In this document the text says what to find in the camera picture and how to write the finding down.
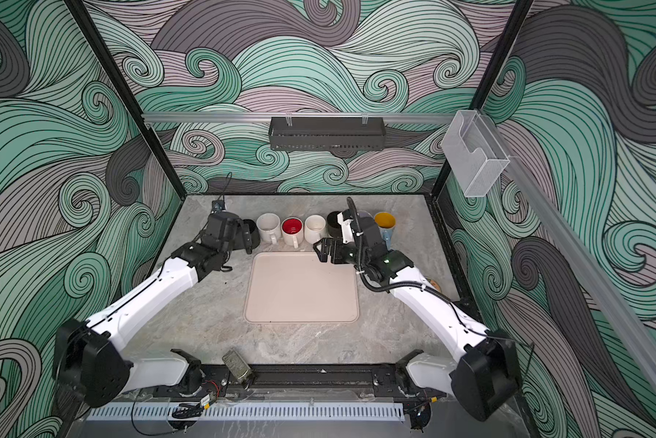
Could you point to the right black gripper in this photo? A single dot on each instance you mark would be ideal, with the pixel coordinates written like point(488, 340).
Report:
point(340, 245)

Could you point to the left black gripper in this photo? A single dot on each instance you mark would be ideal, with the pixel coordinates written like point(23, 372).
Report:
point(242, 236)

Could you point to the black glossy mug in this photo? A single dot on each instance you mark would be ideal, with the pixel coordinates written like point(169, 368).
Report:
point(250, 235)

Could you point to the blue mug yellow inside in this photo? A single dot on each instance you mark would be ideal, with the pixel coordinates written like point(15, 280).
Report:
point(386, 223)

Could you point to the black mug white base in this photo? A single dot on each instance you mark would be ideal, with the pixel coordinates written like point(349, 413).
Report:
point(333, 226)

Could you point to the cream speckled mug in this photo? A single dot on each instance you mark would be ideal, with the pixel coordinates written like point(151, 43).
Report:
point(269, 228)

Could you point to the tall white mug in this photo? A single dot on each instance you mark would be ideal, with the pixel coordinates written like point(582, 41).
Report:
point(315, 229)

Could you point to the white ribbed-bottom mug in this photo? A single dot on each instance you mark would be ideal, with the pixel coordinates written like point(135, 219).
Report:
point(293, 232)

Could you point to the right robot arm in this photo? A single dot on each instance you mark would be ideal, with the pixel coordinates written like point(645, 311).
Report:
point(466, 340)

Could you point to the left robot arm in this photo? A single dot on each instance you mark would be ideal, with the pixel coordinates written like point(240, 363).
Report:
point(88, 358)

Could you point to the colourful round tin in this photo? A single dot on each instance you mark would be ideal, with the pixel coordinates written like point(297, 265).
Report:
point(435, 285)

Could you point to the pink silicone tray mat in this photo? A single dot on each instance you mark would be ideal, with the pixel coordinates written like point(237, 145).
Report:
point(296, 288)

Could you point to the small metal device front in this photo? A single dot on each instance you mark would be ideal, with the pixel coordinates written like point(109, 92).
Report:
point(238, 367)

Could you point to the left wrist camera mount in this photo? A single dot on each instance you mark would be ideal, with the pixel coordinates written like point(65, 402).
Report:
point(218, 206)

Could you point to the black wire wall basket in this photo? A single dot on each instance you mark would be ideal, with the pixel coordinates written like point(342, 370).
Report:
point(327, 134)

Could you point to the clear acrylic wall holder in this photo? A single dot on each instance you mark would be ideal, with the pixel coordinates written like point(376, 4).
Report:
point(474, 149)

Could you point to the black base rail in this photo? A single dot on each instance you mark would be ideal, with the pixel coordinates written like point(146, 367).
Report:
point(386, 380)

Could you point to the white slotted cable duct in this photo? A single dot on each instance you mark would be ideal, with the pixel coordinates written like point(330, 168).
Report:
point(256, 411)

